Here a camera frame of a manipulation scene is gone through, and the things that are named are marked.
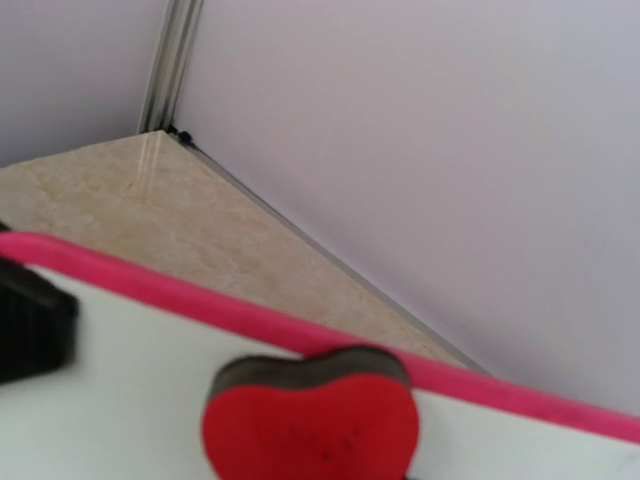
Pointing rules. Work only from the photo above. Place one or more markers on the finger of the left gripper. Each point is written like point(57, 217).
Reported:
point(38, 324)

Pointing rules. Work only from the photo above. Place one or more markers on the pink framed whiteboard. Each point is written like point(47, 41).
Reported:
point(129, 407)

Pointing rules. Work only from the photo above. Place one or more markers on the red black whiteboard eraser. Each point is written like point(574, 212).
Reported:
point(345, 414)

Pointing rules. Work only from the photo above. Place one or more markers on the left aluminium corner post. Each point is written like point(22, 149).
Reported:
point(169, 65)

